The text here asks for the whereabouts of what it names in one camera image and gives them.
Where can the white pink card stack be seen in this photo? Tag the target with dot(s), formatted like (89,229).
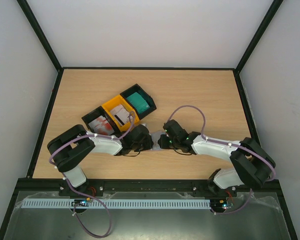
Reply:
(122,115)

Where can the black enclosure frame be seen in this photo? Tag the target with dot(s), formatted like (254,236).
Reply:
(27,11)

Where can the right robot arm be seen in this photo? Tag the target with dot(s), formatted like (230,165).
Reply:
(251,165)

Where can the teal card stack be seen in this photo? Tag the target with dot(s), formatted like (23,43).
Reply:
(138,102)

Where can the yellow bin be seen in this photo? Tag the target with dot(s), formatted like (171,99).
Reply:
(107,106)

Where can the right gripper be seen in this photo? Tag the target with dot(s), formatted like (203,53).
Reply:
(162,141)

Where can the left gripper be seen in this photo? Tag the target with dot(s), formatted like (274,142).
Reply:
(149,145)

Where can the grey slotted cable duct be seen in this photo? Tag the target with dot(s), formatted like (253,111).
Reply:
(52,203)

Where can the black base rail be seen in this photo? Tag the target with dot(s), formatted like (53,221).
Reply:
(98,187)

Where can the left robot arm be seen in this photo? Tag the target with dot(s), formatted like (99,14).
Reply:
(71,147)

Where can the black bin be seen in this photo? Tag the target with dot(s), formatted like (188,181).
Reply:
(145,95)
(98,112)

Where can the red white card stack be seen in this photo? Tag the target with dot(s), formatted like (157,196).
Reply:
(101,126)

